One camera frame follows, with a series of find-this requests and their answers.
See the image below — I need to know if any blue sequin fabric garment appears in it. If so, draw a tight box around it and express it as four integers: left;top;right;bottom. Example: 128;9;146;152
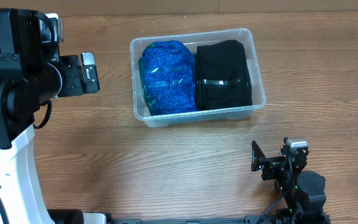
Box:
139;40;198;116

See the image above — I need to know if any large black garment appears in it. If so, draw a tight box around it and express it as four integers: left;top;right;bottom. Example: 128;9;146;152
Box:
195;40;252;110

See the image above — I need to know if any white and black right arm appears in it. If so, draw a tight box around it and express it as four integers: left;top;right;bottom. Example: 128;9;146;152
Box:
245;138;331;223

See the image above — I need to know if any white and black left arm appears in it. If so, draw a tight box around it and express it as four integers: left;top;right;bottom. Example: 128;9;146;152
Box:
0;8;108;224

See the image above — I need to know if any clear plastic storage bin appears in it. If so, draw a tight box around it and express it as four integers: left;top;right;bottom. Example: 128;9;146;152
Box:
130;28;267;128

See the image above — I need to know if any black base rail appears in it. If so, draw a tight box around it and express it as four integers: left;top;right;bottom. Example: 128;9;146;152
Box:
106;215;259;224

